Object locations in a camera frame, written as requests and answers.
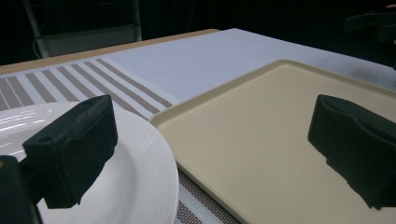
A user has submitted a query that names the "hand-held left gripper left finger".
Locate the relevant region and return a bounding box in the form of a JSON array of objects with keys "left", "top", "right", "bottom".
[{"left": 21, "top": 93, "right": 120, "bottom": 210}]

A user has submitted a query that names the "striped woven placemat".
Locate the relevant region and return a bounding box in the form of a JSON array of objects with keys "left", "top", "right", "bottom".
[{"left": 0, "top": 57, "right": 242, "bottom": 224}]

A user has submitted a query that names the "metal folding chair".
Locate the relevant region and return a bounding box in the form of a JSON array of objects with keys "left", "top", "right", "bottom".
[{"left": 22, "top": 0, "right": 143, "bottom": 60}]

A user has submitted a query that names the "white ribbed plate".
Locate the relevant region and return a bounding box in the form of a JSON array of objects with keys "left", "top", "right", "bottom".
[{"left": 0, "top": 101, "right": 180, "bottom": 224}]

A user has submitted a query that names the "beige plastic tray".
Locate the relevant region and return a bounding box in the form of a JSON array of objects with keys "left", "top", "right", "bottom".
[{"left": 148, "top": 59, "right": 396, "bottom": 224}]

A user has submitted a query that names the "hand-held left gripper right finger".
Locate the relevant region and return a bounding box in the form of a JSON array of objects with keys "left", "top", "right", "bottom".
[{"left": 307, "top": 93, "right": 396, "bottom": 211}]

